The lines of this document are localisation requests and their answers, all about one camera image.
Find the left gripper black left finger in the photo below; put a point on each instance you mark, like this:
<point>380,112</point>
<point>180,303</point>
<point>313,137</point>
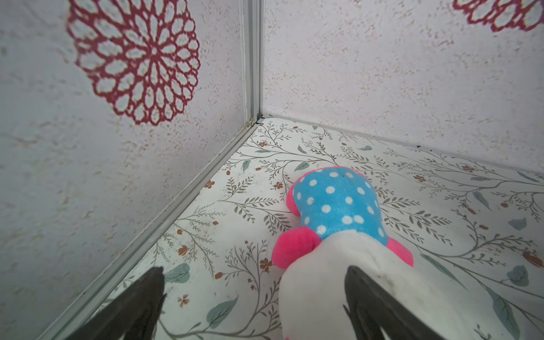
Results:
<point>132,315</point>

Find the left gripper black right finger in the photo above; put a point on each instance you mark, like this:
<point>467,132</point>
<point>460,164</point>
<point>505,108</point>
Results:
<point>375,314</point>

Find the pink white plush toy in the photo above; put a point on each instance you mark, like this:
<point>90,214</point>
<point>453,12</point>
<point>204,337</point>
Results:
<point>342,226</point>

